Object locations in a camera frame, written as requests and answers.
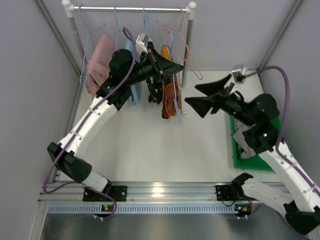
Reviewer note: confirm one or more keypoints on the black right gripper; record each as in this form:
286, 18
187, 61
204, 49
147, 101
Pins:
219, 99

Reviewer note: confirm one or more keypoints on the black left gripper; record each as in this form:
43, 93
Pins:
155, 66

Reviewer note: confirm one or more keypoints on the blue hanger of orange trousers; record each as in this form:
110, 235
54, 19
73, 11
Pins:
167, 52

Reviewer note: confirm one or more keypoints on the orange camouflage trousers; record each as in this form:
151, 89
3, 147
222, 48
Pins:
171, 97

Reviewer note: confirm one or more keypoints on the pink wire hanger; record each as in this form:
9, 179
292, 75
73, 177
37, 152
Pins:
184, 33

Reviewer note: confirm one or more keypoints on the grey trousers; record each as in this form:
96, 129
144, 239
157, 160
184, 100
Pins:
243, 148

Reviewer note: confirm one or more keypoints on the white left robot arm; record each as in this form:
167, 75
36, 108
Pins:
67, 155

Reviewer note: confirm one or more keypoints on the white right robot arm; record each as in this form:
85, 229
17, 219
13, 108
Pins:
300, 206

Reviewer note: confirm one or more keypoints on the black and white trousers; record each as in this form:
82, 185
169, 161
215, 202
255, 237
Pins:
155, 92

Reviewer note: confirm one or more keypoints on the light blue trousers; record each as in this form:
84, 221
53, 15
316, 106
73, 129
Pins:
134, 88

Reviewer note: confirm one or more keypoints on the blue hanger of black trousers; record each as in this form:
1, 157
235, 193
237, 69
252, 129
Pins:
146, 29

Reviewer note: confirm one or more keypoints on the pink trousers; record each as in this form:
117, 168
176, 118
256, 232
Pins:
97, 68

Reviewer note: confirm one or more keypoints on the green plastic bin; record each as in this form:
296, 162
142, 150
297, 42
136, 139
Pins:
252, 163

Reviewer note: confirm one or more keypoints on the white and silver clothes rack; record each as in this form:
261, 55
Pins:
130, 10

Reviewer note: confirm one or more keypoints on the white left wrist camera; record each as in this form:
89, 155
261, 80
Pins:
141, 43

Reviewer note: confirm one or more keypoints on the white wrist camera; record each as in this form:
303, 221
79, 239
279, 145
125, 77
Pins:
239, 73
141, 43

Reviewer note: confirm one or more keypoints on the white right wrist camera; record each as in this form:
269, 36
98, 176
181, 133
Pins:
239, 73

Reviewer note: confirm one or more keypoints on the aluminium mounting rail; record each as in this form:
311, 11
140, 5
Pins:
142, 192

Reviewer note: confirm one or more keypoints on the grey slotted cable duct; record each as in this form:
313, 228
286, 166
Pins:
144, 208

